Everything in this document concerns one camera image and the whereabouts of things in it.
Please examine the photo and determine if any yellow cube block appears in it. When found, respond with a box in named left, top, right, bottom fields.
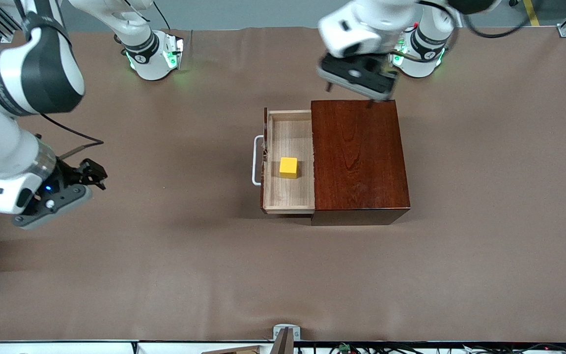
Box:
left=279, top=157, right=298, bottom=179

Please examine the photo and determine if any light wood drawer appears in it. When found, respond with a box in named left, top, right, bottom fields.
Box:
left=252, top=107, right=317, bottom=215

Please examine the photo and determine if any dark red wooden cabinet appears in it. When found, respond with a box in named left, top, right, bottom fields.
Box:
left=311, top=99, right=411, bottom=227

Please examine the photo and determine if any brown table cover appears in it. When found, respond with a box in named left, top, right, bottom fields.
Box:
left=0, top=26, right=566, bottom=343

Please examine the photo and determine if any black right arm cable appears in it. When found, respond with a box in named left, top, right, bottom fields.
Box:
left=39, top=113, right=105, bottom=159

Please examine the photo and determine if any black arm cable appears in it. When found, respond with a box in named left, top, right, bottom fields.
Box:
left=455, top=5, right=534, bottom=39
left=39, top=113, right=105, bottom=159

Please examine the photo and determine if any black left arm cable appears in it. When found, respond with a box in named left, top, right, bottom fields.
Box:
left=455, top=5, right=534, bottom=39

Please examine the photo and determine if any thin black base cable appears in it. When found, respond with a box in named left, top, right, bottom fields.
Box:
left=151, top=0, right=175, bottom=31

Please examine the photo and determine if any grey metal bracket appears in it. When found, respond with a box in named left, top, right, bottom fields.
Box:
left=273, top=324, right=301, bottom=342

